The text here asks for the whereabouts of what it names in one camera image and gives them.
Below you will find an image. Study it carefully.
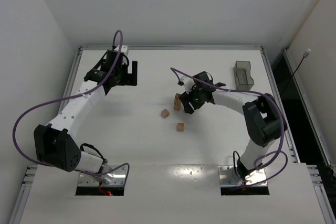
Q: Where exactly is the long striped wood block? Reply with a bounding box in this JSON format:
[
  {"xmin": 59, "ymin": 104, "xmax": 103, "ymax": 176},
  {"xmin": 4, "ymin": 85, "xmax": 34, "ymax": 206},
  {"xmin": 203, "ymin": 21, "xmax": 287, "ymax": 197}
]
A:
[{"xmin": 174, "ymin": 93, "xmax": 181, "ymax": 107}]

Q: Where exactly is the small wood cube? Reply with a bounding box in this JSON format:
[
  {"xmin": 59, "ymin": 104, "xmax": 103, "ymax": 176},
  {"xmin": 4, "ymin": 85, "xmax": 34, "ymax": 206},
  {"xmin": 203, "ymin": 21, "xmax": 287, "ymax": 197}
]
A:
[
  {"xmin": 176, "ymin": 123, "xmax": 184, "ymax": 132},
  {"xmin": 161, "ymin": 109, "xmax": 170, "ymax": 118}
]

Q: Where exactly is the smoky transparent plastic bin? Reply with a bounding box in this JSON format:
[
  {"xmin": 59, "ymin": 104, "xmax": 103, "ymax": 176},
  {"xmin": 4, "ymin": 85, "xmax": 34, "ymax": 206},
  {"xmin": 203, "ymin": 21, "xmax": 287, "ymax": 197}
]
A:
[{"xmin": 234, "ymin": 61, "xmax": 255, "ymax": 90}]

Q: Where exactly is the long light wood block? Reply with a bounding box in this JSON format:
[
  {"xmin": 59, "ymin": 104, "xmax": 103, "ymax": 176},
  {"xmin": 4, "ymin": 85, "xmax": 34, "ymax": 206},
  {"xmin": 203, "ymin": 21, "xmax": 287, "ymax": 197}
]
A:
[{"xmin": 174, "ymin": 102, "xmax": 181, "ymax": 111}]

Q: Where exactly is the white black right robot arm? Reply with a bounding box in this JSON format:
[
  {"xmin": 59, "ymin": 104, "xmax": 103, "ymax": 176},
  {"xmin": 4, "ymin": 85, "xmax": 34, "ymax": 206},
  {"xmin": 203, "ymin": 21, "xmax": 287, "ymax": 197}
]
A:
[{"xmin": 178, "ymin": 71, "xmax": 287, "ymax": 179}]

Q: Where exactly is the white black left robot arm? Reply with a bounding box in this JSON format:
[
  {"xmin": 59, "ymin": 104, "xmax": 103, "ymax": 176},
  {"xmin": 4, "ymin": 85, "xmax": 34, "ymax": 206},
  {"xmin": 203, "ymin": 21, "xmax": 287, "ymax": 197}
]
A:
[{"xmin": 34, "ymin": 46, "xmax": 138, "ymax": 175}]

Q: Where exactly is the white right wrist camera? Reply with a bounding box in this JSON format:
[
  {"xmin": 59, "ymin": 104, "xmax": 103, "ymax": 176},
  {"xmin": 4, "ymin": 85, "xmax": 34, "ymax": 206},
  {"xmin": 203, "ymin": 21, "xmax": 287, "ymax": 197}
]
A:
[{"xmin": 177, "ymin": 76, "xmax": 195, "ymax": 94}]

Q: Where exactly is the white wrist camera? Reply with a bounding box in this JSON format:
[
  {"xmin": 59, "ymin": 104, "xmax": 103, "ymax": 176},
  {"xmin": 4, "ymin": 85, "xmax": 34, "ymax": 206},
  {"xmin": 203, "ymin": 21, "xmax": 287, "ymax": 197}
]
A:
[
  {"xmin": 177, "ymin": 76, "xmax": 195, "ymax": 94},
  {"xmin": 112, "ymin": 45, "xmax": 129, "ymax": 56}
]

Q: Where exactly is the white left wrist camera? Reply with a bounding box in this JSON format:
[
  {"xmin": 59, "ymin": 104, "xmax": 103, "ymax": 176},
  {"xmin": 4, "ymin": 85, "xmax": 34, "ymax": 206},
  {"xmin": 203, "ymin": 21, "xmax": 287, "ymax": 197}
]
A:
[{"xmin": 112, "ymin": 45, "xmax": 129, "ymax": 56}]

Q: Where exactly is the aluminium table frame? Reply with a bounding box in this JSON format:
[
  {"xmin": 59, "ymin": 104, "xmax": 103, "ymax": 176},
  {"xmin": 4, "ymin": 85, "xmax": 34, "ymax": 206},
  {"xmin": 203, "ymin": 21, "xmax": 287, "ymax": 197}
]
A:
[{"xmin": 20, "ymin": 46, "xmax": 335, "ymax": 223}]

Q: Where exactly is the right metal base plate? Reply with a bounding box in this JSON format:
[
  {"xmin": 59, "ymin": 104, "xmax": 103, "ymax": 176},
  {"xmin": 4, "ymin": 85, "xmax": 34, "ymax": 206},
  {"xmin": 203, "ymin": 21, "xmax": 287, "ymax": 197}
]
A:
[{"xmin": 218, "ymin": 165, "xmax": 266, "ymax": 188}]

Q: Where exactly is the metal base plate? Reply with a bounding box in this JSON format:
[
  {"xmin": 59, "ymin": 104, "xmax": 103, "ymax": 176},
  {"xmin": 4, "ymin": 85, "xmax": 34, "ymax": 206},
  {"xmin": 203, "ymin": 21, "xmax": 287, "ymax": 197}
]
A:
[
  {"xmin": 218, "ymin": 165, "xmax": 266, "ymax": 188},
  {"xmin": 77, "ymin": 166, "xmax": 128, "ymax": 187}
]

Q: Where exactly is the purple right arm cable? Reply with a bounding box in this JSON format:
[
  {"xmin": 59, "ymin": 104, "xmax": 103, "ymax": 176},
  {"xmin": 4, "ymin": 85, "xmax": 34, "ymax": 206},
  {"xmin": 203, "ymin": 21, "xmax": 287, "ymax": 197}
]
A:
[{"xmin": 170, "ymin": 67, "xmax": 289, "ymax": 188}]

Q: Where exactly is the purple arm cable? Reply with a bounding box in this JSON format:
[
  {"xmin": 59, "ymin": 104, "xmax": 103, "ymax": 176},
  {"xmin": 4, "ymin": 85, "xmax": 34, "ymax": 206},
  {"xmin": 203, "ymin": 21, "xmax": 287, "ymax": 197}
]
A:
[
  {"xmin": 12, "ymin": 29, "xmax": 131, "ymax": 177},
  {"xmin": 170, "ymin": 67, "xmax": 289, "ymax": 188}
]

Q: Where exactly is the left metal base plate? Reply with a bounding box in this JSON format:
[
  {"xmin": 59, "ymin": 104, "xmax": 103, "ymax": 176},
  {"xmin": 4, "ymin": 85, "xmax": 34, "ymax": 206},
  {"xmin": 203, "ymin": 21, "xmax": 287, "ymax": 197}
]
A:
[{"xmin": 77, "ymin": 166, "xmax": 128, "ymax": 187}]

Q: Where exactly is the black wall cable with plug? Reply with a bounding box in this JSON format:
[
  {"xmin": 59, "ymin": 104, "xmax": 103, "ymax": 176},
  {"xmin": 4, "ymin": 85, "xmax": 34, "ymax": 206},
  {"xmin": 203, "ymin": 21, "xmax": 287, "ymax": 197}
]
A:
[{"xmin": 285, "ymin": 48, "xmax": 312, "ymax": 83}]

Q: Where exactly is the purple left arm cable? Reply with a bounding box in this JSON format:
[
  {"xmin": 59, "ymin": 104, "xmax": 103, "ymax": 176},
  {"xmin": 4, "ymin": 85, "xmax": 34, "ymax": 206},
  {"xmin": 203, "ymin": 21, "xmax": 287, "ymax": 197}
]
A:
[{"xmin": 12, "ymin": 29, "xmax": 131, "ymax": 177}]

